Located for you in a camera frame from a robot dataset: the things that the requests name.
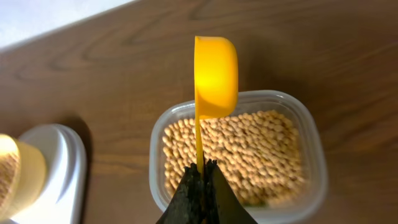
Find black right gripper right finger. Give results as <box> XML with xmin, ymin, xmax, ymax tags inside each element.
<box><xmin>204</xmin><ymin>159</ymin><xmax>257</xmax><ymax>224</ymax></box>

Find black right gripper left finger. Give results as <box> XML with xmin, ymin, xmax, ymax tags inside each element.
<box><xmin>156</xmin><ymin>163</ymin><xmax>204</xmax><ymax>224</ymax></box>

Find yellow measuring scoop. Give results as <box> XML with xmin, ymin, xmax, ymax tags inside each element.
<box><xmin>194</xmin><ymin>36</ymin><xmax>238</xmax><ymax>175</ymax></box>

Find white kitchen scale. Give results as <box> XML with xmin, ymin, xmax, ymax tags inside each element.
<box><xmin>1</xmin><ymin>124</ymin><xmax>87</xmax><ymax>224</ymax></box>

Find yellow bowl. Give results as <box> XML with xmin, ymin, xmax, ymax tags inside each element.
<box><xmin>1</xmin><ymin>134</ymin><xmax>47</xmax><ymax>220</ymax></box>

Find soybeans in bowl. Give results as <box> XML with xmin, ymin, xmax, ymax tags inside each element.
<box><xmin>1</xmin><ymin>152</ymin><xmax>19</xmax><ymax>208</ymax></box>

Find soybeans in container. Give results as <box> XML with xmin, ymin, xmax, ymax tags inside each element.
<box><xmin>161</xmin><ymin>109</ymin><xmax>307</xmax><ymax>207</ymax></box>

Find clear plastic container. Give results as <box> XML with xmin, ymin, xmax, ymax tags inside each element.
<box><xmin>149</xmin><ymin>90</ymin><xmax>328</xmax><ymax>223</ymax></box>

